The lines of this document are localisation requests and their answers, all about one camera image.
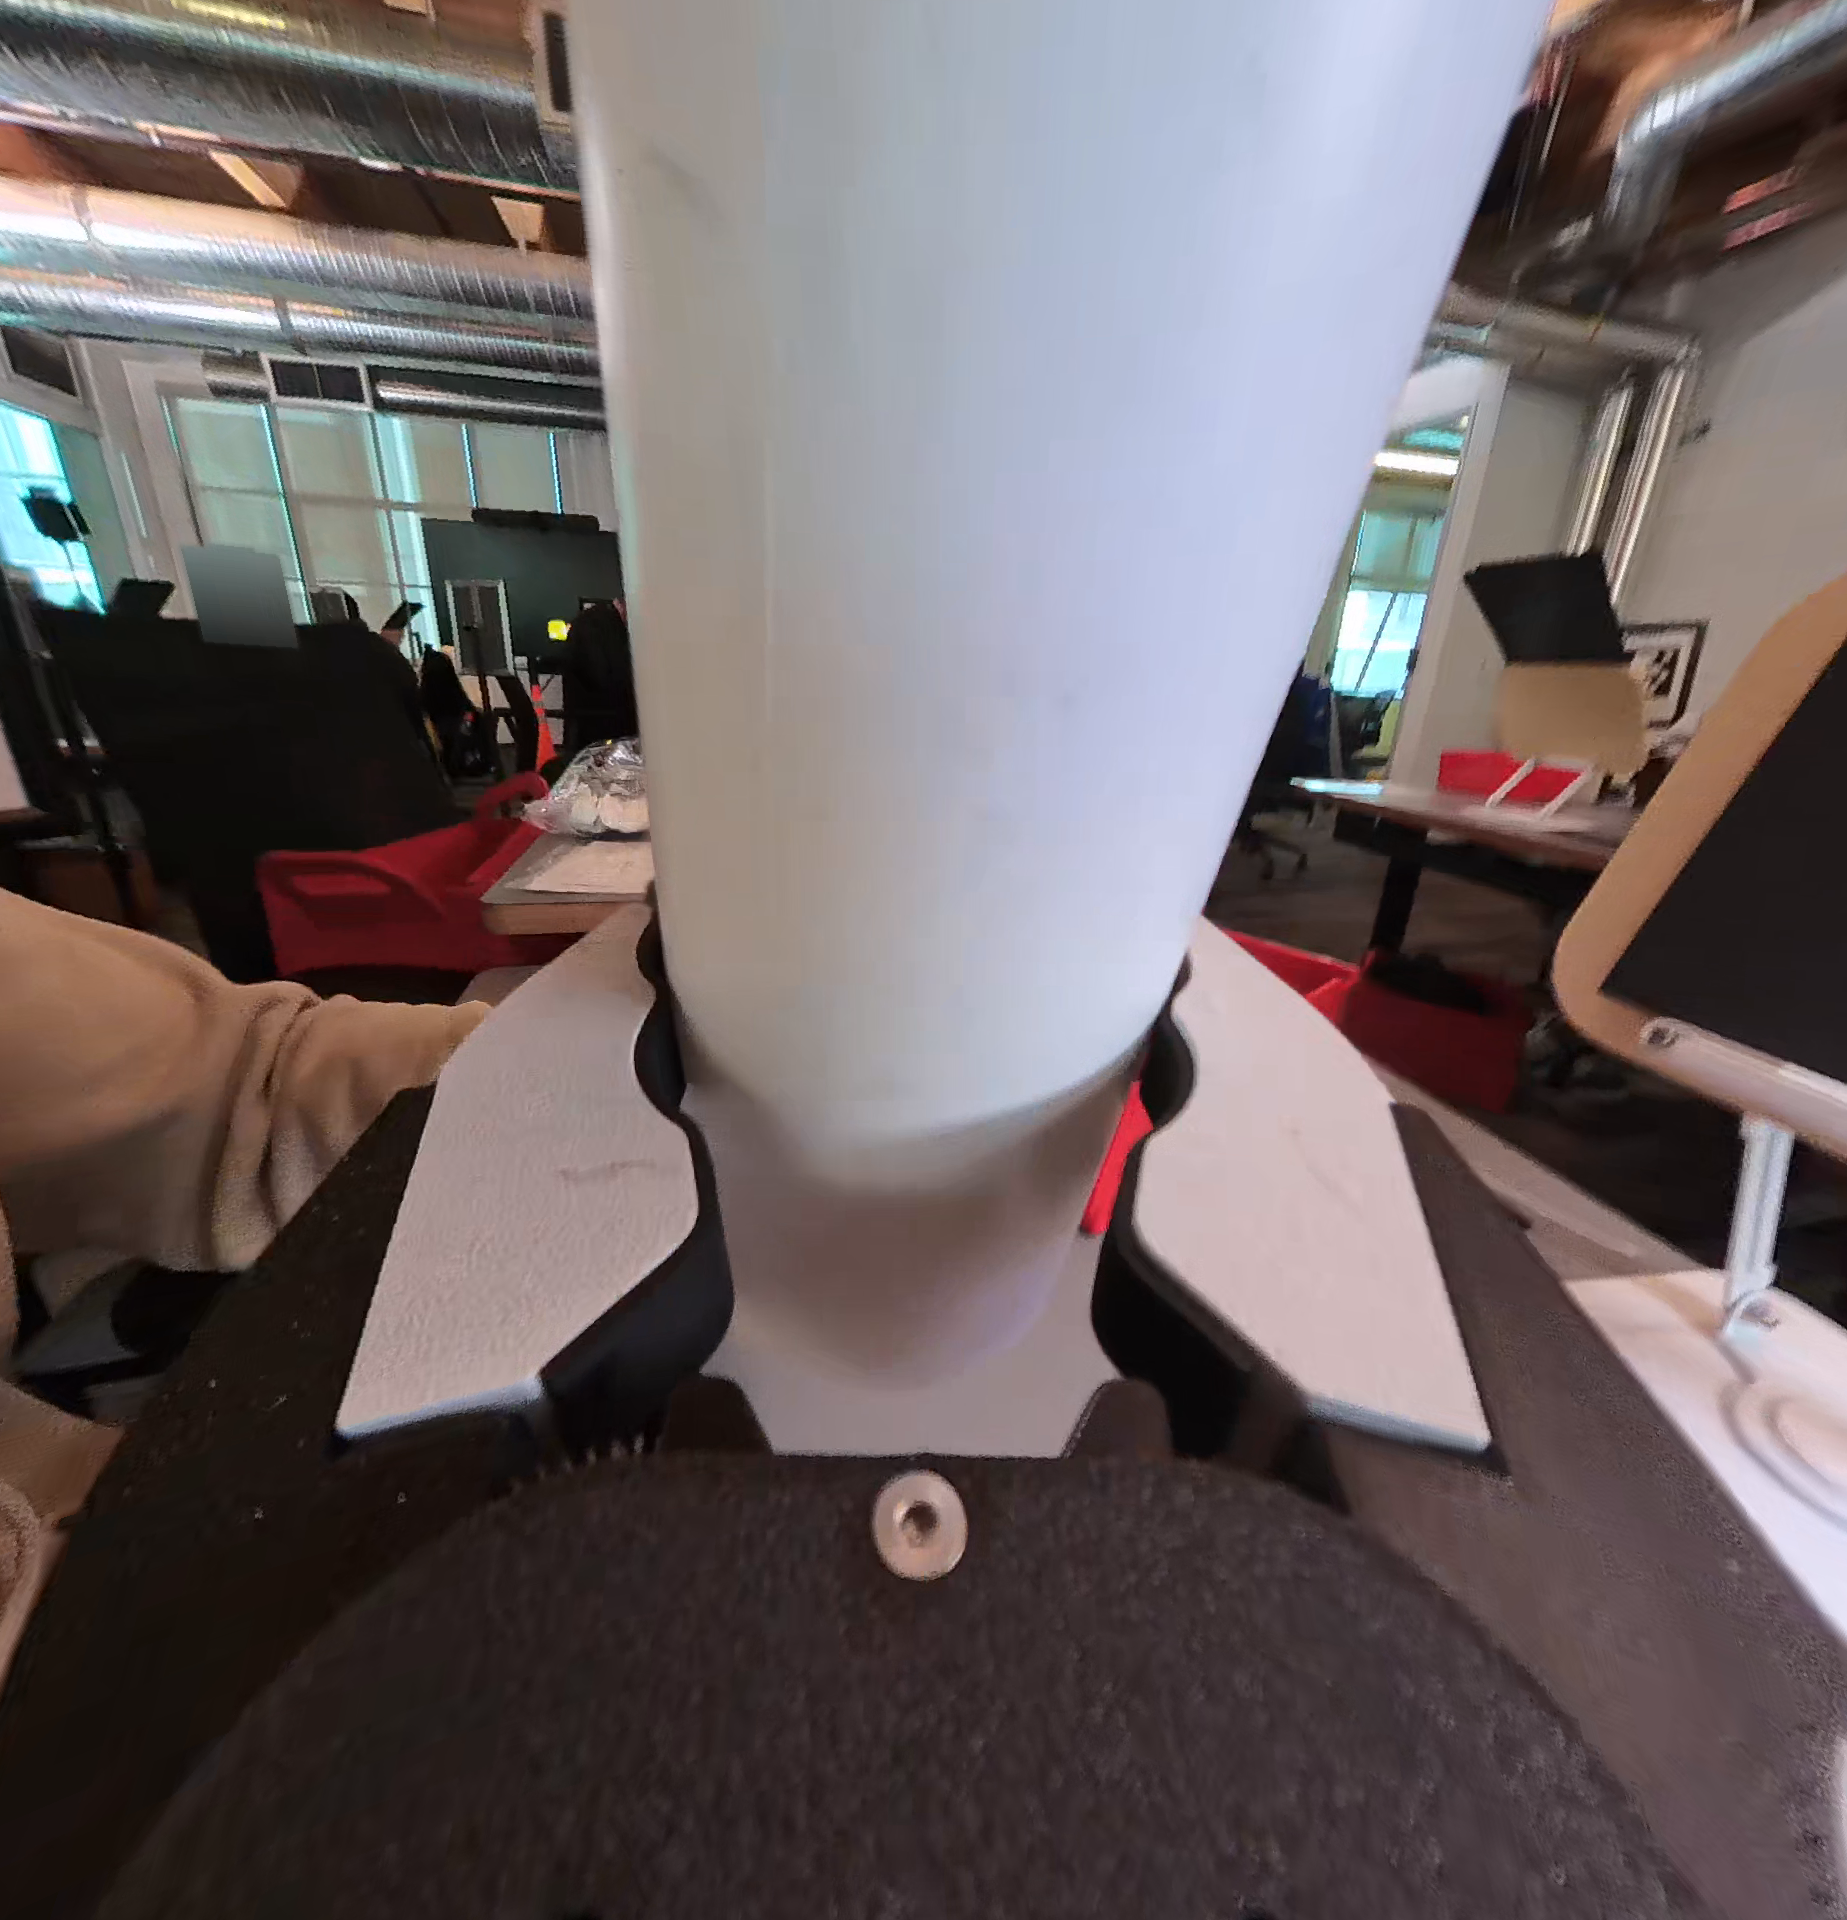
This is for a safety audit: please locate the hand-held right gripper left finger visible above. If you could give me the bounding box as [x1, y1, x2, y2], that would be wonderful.
[335, 903, 737, 1442]

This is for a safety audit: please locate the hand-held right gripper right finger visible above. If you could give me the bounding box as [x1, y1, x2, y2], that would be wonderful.
[1091, 950, 1495, 1455]

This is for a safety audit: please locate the red plastic bin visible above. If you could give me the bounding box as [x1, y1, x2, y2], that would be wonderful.
[1080, 928, 1361, 1238]

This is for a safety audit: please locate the white cylindrical bottle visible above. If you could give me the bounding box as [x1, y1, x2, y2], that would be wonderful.
[564, 0, 1555, 1156]

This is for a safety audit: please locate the person's left forearm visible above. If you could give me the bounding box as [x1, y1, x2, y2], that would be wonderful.
[0, 847, 490, 1277]

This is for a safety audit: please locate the red fabric bag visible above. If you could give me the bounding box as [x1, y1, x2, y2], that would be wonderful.
[1334, 950, 1536, 1113]

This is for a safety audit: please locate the wooden table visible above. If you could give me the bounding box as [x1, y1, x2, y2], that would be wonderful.
[480, 830, 658, 939]

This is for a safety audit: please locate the red tote bag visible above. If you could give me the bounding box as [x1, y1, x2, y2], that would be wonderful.
[255, 770, 553, 977]

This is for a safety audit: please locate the clear plastic wrap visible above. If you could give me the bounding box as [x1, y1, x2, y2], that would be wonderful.
[524, 735, 652, 840]

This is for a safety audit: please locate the wooden desk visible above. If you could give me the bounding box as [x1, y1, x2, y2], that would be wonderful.
[1290, 778, 1638, 961]

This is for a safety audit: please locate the black office chair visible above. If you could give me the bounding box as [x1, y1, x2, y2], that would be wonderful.
[1245, 665, 1338, 878]
[38, 605, 460, 977]

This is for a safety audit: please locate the small red bin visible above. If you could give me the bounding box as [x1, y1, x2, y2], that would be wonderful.
[1438, 750, 1601, 811]

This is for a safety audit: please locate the dark television screen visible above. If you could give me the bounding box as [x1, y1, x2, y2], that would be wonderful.
[420, 509, 625, 661]

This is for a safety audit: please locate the printed marker board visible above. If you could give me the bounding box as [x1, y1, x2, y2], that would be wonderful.
[1620, 619, 1709, 733]

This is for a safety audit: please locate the metal air duct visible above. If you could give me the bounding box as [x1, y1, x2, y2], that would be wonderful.
[0, 0, 602, 376]

